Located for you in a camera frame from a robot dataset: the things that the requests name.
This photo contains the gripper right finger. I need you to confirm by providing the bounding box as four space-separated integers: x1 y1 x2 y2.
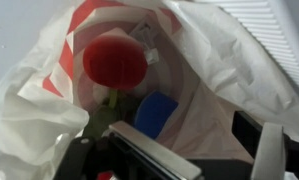
232 111 299 180

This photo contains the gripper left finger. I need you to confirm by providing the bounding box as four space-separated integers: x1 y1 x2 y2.
53 120 203 180

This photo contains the red strawberry toy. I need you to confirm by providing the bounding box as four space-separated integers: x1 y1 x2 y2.
96 170 116 180

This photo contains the red white beetroot plushy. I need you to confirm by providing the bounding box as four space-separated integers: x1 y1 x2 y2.
82 27 161 140

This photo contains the white plastic bag red print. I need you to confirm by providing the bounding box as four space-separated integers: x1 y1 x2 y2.
0 0 299 180

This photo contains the white perforated storage box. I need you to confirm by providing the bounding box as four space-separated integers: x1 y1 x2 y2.
195 0 299 98

